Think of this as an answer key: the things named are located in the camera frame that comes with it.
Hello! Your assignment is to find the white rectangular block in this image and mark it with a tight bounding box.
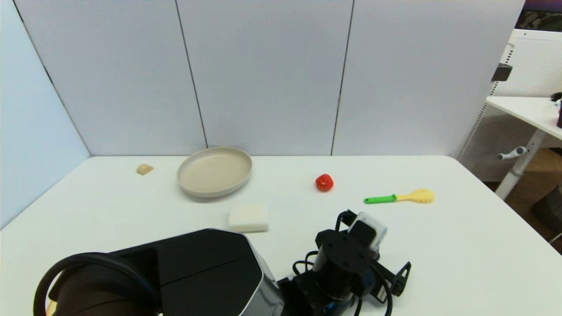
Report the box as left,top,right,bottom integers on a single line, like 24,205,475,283
228,203,269,233

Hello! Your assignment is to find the beige round plate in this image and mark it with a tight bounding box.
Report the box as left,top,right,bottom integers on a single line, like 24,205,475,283
177,146,253,198

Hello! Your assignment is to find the white desk leg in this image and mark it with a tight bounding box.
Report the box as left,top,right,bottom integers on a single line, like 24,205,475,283
495,130,546,201

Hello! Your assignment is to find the dark round bin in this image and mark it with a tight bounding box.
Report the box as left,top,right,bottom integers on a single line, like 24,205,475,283
531,183,562,233

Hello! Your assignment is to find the white side desk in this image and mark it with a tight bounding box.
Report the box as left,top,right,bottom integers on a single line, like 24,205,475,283
486,96,562,141

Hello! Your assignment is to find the black partition clamp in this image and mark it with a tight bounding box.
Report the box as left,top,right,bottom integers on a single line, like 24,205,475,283
491,63,513,82

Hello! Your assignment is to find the white pegboard panel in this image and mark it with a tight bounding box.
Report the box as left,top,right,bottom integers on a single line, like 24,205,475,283
457,29,562,182

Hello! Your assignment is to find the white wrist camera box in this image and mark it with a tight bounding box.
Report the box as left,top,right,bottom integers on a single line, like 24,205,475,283
348,212,388,252

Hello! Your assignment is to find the green handled yellow spatula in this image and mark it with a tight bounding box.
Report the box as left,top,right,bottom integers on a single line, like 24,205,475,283
364,189,435,205

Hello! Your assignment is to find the grey desk crank handle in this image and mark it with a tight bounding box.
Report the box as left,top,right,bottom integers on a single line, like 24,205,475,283
497,147,527,161

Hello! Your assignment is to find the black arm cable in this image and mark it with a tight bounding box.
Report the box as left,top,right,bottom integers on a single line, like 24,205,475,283
33,252,159,316

